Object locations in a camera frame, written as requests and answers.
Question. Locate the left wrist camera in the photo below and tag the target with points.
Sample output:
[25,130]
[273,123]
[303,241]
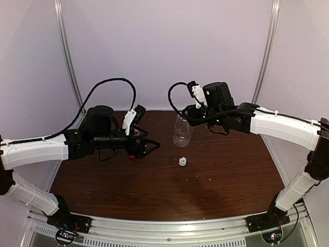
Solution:
[132,117]

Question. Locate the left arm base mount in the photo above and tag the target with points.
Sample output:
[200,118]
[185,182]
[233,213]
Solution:
[69,225]

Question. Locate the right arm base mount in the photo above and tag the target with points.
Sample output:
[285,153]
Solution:
[269,223]

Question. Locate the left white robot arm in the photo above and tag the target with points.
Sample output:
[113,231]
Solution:
[99,130]

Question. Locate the aluminium frame post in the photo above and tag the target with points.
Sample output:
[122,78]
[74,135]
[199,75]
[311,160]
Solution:
[58,9]
[271,35]

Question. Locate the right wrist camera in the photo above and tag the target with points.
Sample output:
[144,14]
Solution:
[196,92]

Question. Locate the clear cola bottle red label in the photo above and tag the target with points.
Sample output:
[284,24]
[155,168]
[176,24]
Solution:
[135,133]

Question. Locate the white bottle cap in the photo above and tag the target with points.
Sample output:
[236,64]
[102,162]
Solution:
[182,161]

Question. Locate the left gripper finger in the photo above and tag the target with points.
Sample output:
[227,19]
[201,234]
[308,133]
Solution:
[144,141]
[146,151]

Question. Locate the clear plastic bottle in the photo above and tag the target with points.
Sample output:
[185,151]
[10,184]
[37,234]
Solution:
[182,132]

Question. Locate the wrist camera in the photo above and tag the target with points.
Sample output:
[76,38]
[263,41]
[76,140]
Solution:
[132,117]
[196,92]

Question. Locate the right aluminium frame post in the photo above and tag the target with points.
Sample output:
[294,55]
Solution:
[271,35]

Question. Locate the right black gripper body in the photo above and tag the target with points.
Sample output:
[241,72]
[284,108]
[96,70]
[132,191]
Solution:
[197,122]

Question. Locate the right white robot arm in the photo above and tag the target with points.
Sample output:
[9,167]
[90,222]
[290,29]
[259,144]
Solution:
[214,106]

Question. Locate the left aluminium frame post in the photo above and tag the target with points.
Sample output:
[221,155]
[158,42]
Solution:
[58,9]

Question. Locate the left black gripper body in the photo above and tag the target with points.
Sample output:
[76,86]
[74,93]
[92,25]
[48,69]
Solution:
[133,151]

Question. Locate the aluminium front rail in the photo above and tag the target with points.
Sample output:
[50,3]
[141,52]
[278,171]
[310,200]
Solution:
[232,231]

